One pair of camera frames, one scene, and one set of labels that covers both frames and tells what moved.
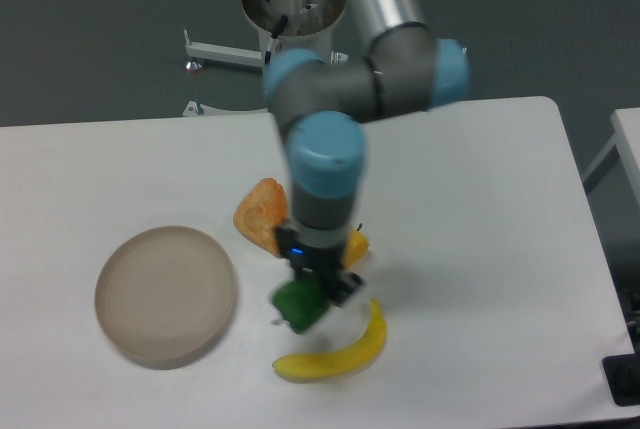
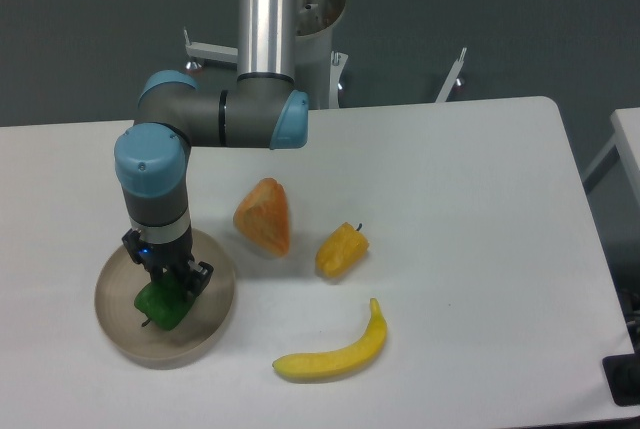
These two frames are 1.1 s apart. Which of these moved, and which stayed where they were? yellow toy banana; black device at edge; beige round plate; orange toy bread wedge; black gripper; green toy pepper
Moved: black gripper; green toy pepper
Stayed: orange toy bread wedge; beige round plate; black device at edge; yellow toy banana
